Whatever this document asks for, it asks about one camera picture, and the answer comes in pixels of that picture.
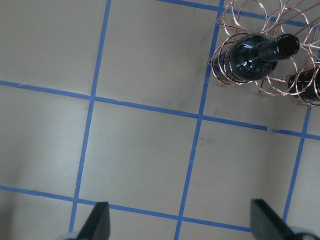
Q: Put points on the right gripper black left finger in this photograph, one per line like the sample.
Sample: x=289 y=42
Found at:
x=97 y=225

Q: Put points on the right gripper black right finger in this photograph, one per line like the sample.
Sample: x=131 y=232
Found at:
x=265 y=224

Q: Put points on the dark wine bottle right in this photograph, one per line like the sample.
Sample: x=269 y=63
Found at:
x=305 y=84

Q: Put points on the dark wine bottle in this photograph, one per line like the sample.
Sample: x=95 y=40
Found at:
x=254 y=57
x=305 y=84

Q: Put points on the dark wine bottle left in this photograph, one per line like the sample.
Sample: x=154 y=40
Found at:
x=254 y=57

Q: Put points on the copper wire bottle basket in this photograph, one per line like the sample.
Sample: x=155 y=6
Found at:
x=274 y=18

